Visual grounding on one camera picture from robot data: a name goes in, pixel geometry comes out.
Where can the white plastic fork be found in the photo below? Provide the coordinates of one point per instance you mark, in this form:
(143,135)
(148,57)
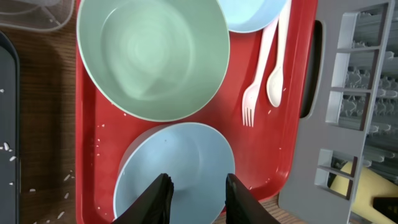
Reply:
(251,93)

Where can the grey dishwasher rack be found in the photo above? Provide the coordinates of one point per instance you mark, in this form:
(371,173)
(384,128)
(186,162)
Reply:
(348,118)

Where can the green bowl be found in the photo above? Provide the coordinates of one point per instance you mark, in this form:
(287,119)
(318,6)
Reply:
(158,60)

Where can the light blue bowl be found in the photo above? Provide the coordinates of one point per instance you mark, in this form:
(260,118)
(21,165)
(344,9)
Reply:
(197,157)

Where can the light blue plate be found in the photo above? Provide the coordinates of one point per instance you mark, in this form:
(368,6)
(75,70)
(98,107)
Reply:
(247,16)

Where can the red serving tray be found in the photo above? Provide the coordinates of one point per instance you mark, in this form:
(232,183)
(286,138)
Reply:
(263,153)

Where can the black food waste tray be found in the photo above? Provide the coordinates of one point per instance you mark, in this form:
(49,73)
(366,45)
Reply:
(10,132)

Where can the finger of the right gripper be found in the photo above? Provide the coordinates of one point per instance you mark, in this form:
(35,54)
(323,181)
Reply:
(385,205)

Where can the white plastic spoon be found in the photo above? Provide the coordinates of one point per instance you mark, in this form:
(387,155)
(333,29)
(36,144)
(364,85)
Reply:
(276,78)

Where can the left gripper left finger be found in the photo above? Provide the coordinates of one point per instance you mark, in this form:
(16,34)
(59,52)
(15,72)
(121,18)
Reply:
(152,206)

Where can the yellow cup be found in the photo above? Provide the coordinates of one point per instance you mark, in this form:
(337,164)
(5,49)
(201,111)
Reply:
(372,185)

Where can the clear plastic waste bin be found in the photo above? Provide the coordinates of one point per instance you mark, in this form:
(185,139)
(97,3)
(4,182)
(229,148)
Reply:
(36,15)

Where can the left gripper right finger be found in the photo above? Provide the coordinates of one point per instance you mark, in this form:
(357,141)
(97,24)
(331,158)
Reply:
(241,205)

